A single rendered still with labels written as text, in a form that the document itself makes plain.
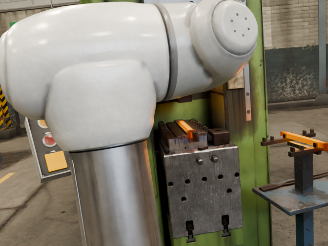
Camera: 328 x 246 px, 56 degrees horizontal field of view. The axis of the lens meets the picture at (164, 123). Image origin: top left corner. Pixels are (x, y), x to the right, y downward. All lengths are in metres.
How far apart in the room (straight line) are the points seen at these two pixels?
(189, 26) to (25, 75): 0.19
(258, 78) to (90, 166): 1.51
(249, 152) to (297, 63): 6.40
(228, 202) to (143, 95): 1.35
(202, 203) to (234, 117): 0.50
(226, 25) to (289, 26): 7.71
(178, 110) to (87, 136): 1.69
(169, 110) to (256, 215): 0.85
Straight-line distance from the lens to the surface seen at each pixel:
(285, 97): 8.07
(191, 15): 0.39
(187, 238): 1.71
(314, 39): 8.28
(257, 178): 1.92
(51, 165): 1.32
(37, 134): 1.37
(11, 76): 0.37
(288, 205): 1.53
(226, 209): 1.68
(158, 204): 1.81
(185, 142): 1.57
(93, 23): 0.36
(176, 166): 1.53
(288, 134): 1.66
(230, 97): 1.74
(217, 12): 0.38
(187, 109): 2.03
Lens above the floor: 1.35
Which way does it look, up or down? 11 degrees down
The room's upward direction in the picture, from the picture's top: 6 degrees counter-clockwise
